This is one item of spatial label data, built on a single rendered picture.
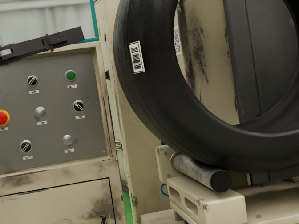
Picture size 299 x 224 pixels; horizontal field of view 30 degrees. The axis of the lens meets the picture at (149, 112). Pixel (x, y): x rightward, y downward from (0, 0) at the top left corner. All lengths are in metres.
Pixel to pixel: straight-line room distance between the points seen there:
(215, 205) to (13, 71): 0.89
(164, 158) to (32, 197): 0.49
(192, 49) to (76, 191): 0.59
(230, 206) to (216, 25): 0.56
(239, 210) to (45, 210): 0.78
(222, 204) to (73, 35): 0.46
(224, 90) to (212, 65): 0.07
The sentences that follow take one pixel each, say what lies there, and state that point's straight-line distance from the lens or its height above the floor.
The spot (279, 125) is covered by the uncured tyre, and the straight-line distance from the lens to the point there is 1.45.
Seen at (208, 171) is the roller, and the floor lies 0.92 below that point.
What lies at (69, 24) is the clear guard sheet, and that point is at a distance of 1.78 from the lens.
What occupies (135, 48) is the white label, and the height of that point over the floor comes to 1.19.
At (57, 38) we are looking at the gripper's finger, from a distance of 1.17.
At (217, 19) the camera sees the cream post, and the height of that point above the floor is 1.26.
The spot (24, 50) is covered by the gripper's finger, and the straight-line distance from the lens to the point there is 1.14.
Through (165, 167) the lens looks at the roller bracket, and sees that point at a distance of 1.46.
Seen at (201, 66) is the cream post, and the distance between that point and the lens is 1.50.
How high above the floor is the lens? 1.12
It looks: 3 degrees down
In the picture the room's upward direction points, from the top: 8 degrees counter-clockwise
